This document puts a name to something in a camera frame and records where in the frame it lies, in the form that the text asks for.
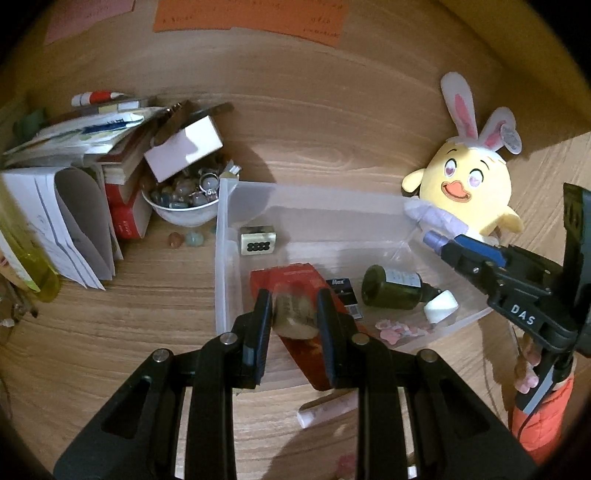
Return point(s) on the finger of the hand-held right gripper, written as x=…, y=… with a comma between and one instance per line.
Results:
x=471, y=272
x=480, y=249

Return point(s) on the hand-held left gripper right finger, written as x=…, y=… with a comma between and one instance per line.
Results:
x=327, y=332

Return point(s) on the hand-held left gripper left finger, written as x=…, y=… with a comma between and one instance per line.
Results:
x=262, y=332

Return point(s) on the small black box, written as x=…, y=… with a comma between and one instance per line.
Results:
x=344, y=295

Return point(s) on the white bottle cap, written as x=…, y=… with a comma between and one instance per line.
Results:
x=441, y=307

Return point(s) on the purple black cosmetic tube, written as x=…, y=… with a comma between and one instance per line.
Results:
x=435, y=241

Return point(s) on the red packet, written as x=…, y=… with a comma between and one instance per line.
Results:
x=286, y=277

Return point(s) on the dark green dropper bottle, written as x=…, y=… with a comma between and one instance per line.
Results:
x=388, y=288

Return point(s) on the clear plastic storage box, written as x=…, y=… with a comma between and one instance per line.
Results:
x=323, y=240

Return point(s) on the beige box black dots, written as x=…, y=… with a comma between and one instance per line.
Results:
x=257, y=240

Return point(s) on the person's right forearm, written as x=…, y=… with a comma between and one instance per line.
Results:
x=547, y=429

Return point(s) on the person's right hand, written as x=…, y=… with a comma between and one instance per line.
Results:
x=526, y=369

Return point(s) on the yellow chick plush toy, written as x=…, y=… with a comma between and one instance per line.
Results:
x=475, y=184

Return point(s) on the white pink lip balm tube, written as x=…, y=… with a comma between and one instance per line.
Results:
x=323, y=410

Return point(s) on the green polished stone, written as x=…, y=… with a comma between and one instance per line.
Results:
x=195, y=238

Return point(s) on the orange polished stone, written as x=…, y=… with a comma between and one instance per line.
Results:
x=174, y=238

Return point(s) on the white bowl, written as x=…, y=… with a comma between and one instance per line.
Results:
x=180, y=217

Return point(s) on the pile of polished stones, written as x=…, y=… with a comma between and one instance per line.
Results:
x=184, y=191

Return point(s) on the red book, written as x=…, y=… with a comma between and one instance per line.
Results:
x=129, y=217

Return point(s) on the white cardboard box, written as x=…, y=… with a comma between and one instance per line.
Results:
x=184, y=147

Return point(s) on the brown paperback books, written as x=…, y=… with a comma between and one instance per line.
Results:
x=127, y=161

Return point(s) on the folded white papers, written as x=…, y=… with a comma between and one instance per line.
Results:
x=69, y=217

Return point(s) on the dark glossy pouch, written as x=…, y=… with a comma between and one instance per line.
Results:
x=184, y=115

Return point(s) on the yellow-green spray bottle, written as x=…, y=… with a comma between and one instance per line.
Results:
x=32, y=267

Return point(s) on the pile of leaflets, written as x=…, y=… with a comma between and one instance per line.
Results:
x=69, y=134

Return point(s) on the red and white pen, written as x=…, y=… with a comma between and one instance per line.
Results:
x=97, y=98

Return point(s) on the orange sticky note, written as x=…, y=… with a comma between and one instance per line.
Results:
x=249, y=16

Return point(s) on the pink sticky note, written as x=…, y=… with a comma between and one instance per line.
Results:
x=87, y=16

